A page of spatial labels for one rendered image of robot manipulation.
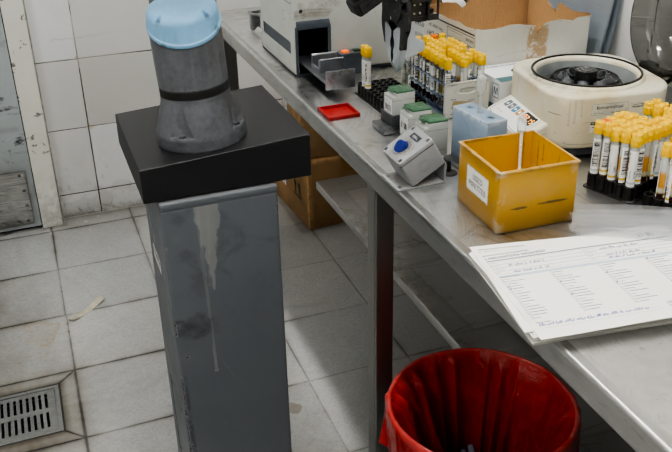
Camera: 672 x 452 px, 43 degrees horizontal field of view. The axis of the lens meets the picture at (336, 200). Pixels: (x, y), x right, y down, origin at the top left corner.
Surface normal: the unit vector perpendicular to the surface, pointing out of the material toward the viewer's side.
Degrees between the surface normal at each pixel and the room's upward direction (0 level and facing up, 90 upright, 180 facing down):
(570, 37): 92
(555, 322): 1
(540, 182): 90
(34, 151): 90
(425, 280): 0
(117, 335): 0
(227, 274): 90
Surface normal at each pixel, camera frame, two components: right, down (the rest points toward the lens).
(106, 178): 0.36, 0.40
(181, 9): -0.06, -0.82
